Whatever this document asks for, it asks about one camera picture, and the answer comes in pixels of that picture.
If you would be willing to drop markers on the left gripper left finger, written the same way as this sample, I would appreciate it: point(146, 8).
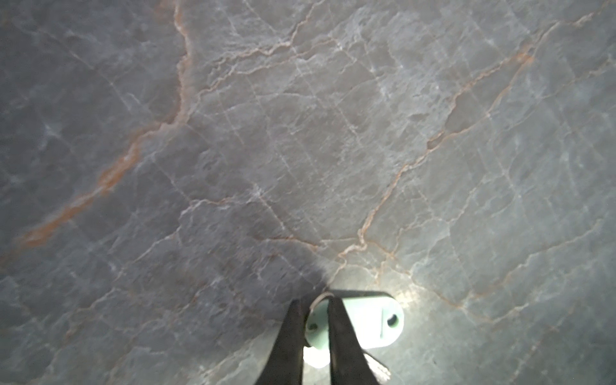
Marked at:
point(285, 362)

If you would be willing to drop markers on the mint green key tag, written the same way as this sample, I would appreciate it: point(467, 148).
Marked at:
point(378, 321)

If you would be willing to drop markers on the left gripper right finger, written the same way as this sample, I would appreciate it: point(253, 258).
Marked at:
point(348, 365)

